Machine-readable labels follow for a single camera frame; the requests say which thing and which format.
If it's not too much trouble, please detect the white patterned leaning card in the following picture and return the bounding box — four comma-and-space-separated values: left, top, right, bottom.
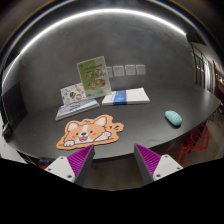
60, 83, 86, 105

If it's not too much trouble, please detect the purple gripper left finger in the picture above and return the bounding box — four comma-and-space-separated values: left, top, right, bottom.
46, 145, 95, 186

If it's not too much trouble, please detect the black monitor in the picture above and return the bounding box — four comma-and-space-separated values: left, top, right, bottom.
2, 83, 28, 141

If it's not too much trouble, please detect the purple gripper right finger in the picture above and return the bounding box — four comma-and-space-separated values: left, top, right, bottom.
134, 144, 182, 185

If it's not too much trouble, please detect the green standing menu card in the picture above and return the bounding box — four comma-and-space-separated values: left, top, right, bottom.
77, 56, 112, 98

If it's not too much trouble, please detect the red wire chair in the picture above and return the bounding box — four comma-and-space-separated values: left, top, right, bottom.
165, 125, 210, 165

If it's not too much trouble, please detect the teal computer mouse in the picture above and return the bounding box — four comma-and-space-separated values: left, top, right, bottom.
165, 110, 182, 126

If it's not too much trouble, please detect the orange corgi mouse pad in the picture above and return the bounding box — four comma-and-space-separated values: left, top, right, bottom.
56, 114, 124, 150

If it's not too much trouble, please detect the white and blue book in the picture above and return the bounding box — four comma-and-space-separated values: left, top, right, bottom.
102, 87, 150, 105

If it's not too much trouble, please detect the curved ceiling light strip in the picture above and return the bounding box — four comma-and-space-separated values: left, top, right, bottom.
2, 8, 191, 90

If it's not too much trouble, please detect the white wall socket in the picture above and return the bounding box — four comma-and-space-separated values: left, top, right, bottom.
107, 67, 113, 78
125, 65, 136, 76
136, 65, 146, 75
113, 65, 124, 77

